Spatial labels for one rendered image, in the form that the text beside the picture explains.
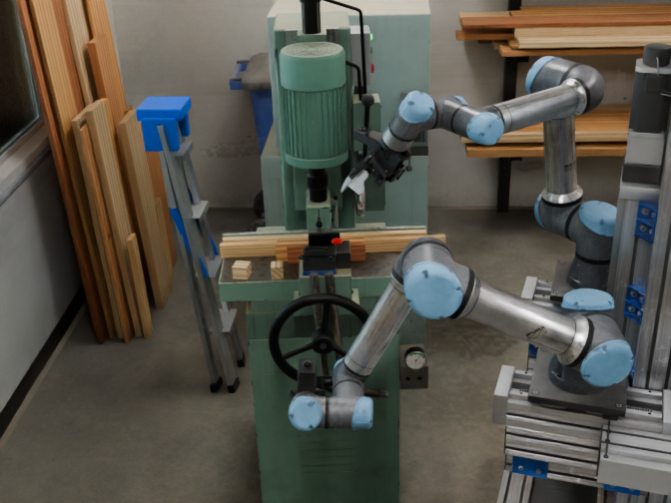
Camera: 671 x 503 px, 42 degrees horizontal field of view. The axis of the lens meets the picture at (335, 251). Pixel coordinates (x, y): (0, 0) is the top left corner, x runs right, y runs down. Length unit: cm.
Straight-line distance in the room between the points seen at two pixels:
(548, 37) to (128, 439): 257
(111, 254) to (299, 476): 141
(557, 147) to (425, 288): 84
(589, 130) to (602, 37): 47
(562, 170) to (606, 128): 200
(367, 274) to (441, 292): 67
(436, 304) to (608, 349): 38
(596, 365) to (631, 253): 40
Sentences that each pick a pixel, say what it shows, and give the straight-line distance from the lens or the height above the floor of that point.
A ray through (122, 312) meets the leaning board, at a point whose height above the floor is 16.
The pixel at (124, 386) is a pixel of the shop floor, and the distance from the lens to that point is 372.
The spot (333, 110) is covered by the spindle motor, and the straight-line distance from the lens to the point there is 237.
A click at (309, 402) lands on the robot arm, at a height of 88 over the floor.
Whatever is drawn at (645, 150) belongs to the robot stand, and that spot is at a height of 134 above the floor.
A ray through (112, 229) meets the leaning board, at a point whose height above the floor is 53.
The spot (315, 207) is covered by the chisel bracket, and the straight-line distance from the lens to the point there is 249.
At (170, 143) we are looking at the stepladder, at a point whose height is 104.
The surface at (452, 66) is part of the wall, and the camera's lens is 480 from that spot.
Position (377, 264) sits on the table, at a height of 90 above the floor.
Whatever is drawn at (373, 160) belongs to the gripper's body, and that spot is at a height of 127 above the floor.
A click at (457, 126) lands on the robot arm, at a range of 214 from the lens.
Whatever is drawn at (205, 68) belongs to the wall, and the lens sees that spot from 489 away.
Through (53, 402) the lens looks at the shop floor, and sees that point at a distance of 372.
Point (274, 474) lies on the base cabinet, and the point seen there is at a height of 21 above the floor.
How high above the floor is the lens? 209
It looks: 27 degrees down
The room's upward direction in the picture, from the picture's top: 2 degrees counter-clockwise
